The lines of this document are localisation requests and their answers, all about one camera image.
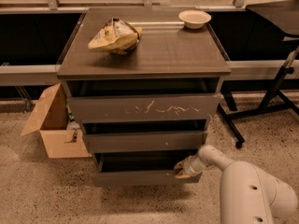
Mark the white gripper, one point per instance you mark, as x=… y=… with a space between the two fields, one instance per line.
x=189 y=168

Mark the grey bottom drawer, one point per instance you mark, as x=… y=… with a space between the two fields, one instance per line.
x=140 y=168

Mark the grey drawer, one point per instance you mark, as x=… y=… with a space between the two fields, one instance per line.
x=140 y=168
x=143 y=108
x=156 y=141

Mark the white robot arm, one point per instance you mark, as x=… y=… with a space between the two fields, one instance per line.
x=248 y=194

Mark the grey middle drawer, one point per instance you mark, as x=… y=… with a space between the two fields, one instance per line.
x=156 y=141

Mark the grey top drawer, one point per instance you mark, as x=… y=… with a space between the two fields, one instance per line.
x=143 y=108

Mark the open cardboard box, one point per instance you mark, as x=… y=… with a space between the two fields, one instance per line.
x=60 y=137

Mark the green bottle in box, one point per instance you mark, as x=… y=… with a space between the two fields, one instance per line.
x=69 y=113

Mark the yellow crumpled chip bag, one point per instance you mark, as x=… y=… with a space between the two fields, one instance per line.
x=116 y=36

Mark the white paper bowl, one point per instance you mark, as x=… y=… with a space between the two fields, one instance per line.
x=194 y=19

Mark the black rolling side table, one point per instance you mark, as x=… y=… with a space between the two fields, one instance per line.
x=283 y=15

